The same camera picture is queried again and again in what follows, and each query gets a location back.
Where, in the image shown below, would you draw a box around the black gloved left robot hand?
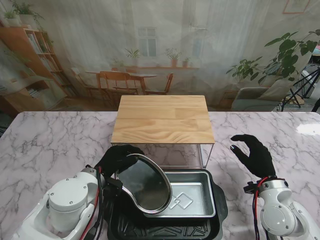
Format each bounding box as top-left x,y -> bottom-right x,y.
94,144 -> 145,179

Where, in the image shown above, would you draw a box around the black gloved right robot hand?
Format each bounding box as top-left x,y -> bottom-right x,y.
229,134 -> 277,179

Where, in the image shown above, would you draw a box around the oval stainless steel plate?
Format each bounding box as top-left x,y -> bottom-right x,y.
115,153 -> 174,216

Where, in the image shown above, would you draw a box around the silver rectangular baking tray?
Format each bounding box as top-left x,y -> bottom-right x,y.
142,168 -> 217,219

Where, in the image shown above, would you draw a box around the black patterned baking tray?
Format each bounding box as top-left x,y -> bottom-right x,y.
106,172 -> 229,240

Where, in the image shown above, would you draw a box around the wooden shelf with metal legs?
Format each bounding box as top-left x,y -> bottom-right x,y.
110,94 -> 216,169

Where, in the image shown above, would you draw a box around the black tripod stand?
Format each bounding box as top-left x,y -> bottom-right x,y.
279,66 -> 320,112

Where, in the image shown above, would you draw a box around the printed room backdrop curtain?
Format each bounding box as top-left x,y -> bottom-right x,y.
0,0 -> 320,113

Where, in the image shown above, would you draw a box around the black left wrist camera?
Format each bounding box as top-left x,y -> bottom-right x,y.
103,176 -> 125,198

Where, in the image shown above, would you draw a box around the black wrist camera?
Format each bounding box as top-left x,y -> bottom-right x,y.
103,176 -> 125,198
243,181 -> 260,193

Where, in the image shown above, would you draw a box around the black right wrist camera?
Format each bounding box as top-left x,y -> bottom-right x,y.
243,181 -> 260,193

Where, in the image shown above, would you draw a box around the red black left arm cables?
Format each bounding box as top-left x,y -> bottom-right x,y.
84,167 -> 111,240

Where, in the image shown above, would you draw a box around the red black arm cables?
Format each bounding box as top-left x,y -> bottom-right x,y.
84,167 -> 111,240
252,178 -> 266,240

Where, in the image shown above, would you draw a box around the red black right arm cables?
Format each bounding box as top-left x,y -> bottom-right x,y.
252,178 -> 266,240

